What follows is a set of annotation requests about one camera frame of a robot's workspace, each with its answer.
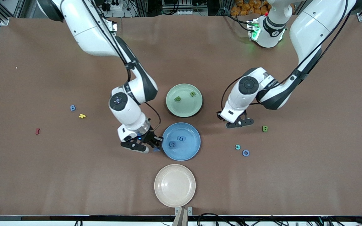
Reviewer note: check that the metal camera bracket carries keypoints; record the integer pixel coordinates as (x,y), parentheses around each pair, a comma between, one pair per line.
(189,211)

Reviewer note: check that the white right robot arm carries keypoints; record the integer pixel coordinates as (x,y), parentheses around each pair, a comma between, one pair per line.
(86,31)

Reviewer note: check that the beige plate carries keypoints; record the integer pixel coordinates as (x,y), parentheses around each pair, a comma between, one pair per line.
(174,185)

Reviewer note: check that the blue plate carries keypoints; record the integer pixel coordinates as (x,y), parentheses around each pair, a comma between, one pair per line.
(187,152)

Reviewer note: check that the white power strip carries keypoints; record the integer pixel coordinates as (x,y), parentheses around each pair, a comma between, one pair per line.
(185,12)
(115,5)

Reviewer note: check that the metal table edge rail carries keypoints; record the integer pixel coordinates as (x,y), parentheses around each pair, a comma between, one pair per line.
(262,217)

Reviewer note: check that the green letter B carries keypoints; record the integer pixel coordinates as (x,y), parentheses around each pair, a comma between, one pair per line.
(263,128)

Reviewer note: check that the yellow letter k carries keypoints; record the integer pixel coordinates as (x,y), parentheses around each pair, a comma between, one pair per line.
(81,116)

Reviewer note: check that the red letter I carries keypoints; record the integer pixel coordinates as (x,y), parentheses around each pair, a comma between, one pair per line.
(37,131)

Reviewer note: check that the pile of orange objects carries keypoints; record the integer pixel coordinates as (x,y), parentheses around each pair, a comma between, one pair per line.
(247,7)

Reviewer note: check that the blue letter x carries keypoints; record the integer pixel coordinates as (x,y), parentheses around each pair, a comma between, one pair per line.
(156,149)

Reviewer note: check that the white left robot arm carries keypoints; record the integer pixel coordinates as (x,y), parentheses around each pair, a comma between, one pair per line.
(313,25)

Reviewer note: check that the camera stand pole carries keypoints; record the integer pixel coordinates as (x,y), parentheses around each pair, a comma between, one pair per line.
(180,219)

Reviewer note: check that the small curved green letter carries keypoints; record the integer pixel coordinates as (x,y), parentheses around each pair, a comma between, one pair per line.
(193,94)

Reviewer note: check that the blue letter m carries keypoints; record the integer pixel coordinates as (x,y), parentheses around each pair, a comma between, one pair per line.
(181,138)

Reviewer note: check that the green letter p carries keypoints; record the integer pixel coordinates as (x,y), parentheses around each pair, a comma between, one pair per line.
(179,97)

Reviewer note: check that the table cover sheet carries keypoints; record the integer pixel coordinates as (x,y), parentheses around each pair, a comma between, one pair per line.
(262,188)

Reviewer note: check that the blue letter e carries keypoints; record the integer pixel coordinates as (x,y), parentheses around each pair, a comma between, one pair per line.
(170,144)

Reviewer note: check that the blue letter O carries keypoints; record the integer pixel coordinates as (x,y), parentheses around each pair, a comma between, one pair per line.
(243,153)

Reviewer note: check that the green plate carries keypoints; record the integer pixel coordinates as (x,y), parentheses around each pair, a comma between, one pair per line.
(184,108)

